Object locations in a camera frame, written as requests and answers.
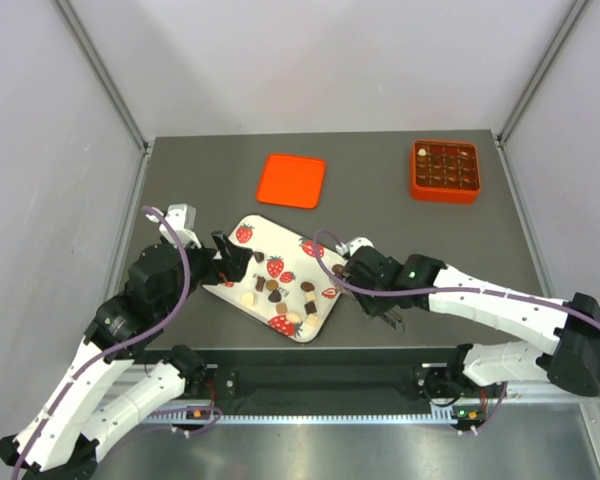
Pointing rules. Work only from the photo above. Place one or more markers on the white cube chocolate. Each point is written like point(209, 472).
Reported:
point(312, 319)

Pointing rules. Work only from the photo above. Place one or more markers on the caramel square chocolate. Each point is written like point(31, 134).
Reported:
point(281, 308)

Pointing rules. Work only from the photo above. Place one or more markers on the orange compartment box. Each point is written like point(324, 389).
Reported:
point(449, 173)

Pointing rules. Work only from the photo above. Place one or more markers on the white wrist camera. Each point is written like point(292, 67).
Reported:
point(346, 249)
point(177, 221)

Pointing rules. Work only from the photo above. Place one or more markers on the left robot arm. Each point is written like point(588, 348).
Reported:
point(73, 432)

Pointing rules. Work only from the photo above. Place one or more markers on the cream almond chocolate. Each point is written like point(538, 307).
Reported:
point(293, 318)

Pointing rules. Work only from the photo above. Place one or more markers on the dark heart chocolate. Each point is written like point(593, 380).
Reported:
point(275, 296)

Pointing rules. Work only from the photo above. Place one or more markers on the dark small square chocolate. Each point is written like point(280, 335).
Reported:
point(310, 308)

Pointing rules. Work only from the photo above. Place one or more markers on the orange box lid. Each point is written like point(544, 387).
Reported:
point(291, 181)

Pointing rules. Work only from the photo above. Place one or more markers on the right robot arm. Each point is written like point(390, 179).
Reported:
point(554, 340)

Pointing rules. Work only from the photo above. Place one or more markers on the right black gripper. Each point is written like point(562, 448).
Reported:
point(367, 303)

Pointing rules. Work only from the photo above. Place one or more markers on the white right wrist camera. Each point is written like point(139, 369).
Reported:
point(346, 249)

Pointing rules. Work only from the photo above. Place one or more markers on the tan ribbed round chocolate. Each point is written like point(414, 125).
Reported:
point(271, 285)

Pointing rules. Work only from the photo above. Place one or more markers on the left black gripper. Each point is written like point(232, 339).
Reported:
point(232, 265)

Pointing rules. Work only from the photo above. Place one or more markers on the brown dome chocolate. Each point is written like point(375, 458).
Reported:
point(307, 286)

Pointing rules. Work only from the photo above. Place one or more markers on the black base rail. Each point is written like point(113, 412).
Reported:
point(321, 383)

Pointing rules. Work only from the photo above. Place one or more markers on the brown rectangular chocolate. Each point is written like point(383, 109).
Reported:
point(260, 284)

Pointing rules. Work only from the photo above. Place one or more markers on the white heart chocolate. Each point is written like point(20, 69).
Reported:
point(248, 299)

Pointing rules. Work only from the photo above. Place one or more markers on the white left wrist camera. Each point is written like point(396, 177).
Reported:
point(177, 221)

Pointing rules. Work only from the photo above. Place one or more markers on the white strawberry tray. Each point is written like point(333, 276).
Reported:
point(289, 258)

